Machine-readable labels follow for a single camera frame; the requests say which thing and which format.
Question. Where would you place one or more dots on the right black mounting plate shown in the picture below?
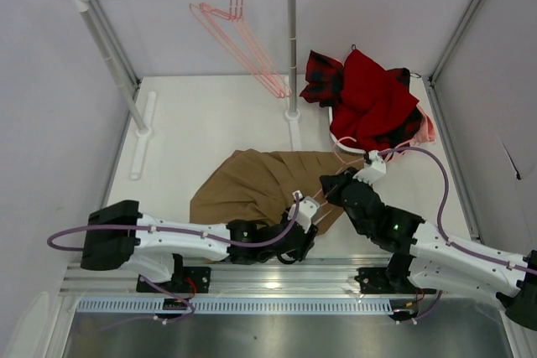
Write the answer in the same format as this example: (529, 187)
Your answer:
(379, 280)

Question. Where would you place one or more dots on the pink garment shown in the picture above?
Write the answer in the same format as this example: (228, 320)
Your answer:
(426, 134)

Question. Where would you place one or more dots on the tan pleated skirt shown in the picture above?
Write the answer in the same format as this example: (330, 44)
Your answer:
(251, 185)

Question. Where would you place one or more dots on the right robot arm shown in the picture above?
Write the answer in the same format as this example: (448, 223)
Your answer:
(425, 256)

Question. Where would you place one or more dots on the black mounting plate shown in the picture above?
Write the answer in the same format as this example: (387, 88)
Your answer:
(189, 280)
(379, 280)

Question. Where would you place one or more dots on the white slotted cable duct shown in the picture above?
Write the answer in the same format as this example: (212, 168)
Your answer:
(206, 305)

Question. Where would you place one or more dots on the red black plaid garment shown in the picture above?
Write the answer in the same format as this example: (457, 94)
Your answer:
(324, 77)

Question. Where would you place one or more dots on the white laundry basket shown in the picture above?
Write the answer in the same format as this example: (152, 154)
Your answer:
(339, 145)

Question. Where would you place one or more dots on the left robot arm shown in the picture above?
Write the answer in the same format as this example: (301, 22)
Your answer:
(122, 237)

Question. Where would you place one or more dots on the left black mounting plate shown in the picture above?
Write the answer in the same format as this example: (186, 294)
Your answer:
(189, 280)

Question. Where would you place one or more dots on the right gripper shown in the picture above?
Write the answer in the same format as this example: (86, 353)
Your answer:
(336, 184)

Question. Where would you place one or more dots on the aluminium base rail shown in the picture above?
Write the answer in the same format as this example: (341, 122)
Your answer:
(331, 277)

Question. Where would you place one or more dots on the silver clothes rack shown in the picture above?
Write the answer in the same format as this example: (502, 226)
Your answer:
(232, 32)

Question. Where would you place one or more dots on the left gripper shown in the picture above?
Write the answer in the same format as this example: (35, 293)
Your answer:
(308, 236)

